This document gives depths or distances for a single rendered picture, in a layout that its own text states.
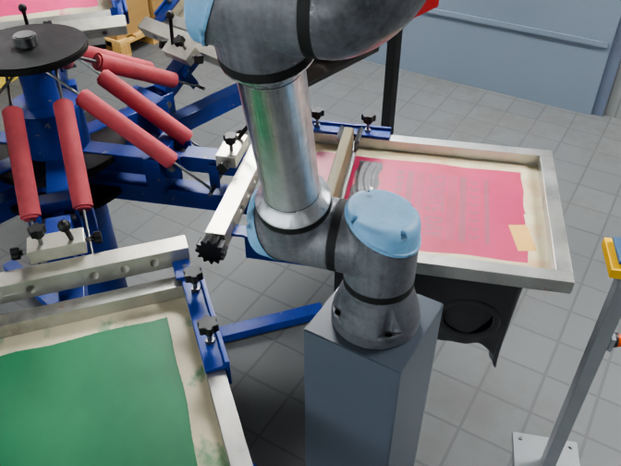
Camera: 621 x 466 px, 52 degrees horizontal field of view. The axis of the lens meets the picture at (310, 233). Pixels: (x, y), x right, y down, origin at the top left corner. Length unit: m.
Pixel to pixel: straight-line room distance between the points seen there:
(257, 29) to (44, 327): 1.01
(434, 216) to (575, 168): 2.26
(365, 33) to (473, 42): 3.91
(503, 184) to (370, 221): 1.02
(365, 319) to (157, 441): 0.48
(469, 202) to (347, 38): 1.21
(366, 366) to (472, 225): 0.77
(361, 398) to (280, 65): 0.63
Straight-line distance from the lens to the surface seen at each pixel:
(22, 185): 1.72
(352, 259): 0.96
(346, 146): 1.82
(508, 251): 1.68
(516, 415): 2.56
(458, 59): 4.64
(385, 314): 1.03
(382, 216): 0.95
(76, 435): 1.33
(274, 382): 2.54
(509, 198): 1.87
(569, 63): 4.44
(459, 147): 1.99
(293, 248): 0.98
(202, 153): 1.84
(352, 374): 1.10
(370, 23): 0.66
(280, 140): 0.82
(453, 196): 1.84
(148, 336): 1.45
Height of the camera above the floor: 2.00
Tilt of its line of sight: 39 degrees down
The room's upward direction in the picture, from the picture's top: straight up
